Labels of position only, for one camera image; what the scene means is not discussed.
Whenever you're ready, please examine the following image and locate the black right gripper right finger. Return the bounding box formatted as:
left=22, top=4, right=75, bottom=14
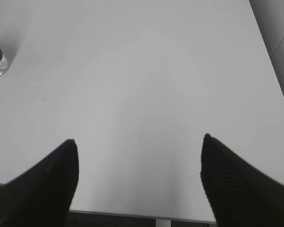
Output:
left=200, top=133, right=284, bottom=227

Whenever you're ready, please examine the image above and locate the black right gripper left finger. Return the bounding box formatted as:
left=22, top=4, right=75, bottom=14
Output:
left=0, top=139, right=79, bottom=227

